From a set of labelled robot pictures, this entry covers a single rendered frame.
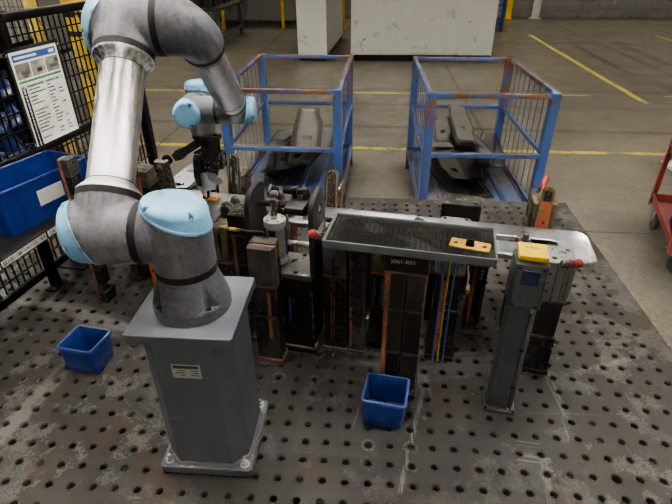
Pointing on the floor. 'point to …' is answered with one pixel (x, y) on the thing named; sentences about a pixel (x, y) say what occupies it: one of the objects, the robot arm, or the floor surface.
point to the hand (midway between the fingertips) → (205, 192)
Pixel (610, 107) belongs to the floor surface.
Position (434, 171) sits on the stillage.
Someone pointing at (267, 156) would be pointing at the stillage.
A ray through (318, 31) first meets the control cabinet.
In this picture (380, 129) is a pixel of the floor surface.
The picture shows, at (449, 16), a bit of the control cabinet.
